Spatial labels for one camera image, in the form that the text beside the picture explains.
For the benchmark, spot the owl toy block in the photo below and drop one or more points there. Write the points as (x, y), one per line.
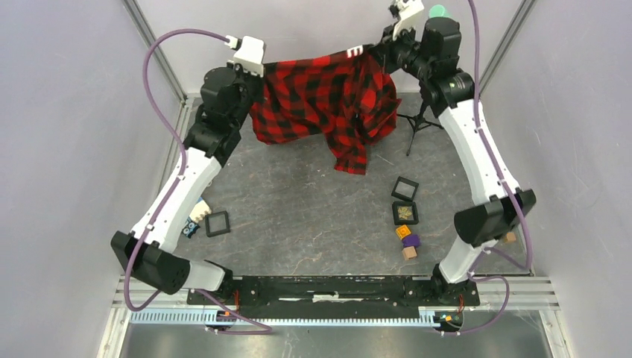
(190, 229)

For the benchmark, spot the white blue toy brick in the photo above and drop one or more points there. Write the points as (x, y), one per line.
(200, 210)

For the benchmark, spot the gold brooch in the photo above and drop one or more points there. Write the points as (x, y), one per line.
(405, 213)

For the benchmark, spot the black square frame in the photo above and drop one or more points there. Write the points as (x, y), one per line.
(217, 224)
(404, 189)
(411, 204)

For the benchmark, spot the black tripod mic stand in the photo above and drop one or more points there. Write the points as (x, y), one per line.
(418, 123)

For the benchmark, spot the yellow toy brick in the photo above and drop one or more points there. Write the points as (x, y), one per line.
(403, 231)

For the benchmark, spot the red black plaid shirt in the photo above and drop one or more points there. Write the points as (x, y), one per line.
(348, 97)

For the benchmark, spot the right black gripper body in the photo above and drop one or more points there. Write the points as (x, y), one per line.
(397, 54)

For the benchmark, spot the purple toy brick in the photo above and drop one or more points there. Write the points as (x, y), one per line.
(412, 240)

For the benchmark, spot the mint green microphone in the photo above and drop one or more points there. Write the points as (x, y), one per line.
(438, 10)

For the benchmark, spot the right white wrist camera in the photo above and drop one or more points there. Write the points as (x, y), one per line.
(407, 14)

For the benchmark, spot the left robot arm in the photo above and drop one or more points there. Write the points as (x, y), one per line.
(146, 253)

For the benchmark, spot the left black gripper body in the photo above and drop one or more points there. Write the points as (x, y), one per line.
(250, 86)

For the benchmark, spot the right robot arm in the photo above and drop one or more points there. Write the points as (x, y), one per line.
(451, 94)

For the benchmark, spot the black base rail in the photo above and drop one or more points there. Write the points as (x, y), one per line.
(343, 297)

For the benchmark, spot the small wooden cube right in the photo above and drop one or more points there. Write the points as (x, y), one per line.
(509, 237)

